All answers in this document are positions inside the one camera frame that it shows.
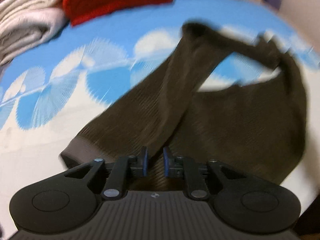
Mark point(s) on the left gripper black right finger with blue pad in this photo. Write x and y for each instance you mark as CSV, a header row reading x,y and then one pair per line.
x,y
194,176

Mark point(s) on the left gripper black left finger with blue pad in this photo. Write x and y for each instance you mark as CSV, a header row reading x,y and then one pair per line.
x,y
117,177

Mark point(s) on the dark brown corduroy pants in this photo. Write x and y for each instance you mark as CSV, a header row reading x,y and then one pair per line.
x,y
258,128

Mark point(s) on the blue white patterned bedsheet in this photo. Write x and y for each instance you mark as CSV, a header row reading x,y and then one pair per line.
x,y
50,92

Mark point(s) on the white folded quilt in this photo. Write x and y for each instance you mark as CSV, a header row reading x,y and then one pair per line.
x,y
26,24

